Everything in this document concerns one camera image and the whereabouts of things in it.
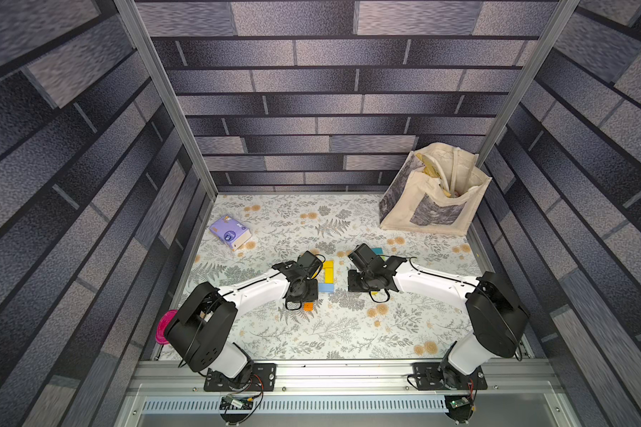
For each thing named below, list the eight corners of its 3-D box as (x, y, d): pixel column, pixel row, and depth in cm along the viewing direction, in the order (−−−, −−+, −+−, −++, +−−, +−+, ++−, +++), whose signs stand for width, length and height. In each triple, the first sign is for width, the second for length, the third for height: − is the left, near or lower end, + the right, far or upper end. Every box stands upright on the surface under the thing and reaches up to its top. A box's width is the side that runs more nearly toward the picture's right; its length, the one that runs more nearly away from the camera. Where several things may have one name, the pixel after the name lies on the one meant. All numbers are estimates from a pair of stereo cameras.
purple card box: (213, 235, 108) (208, 226, 103) (229, 222, 113) (225, 213, 108) (234, 252, 103) (230, 243, 98) (251, 237, 107) (247, 228, 102)
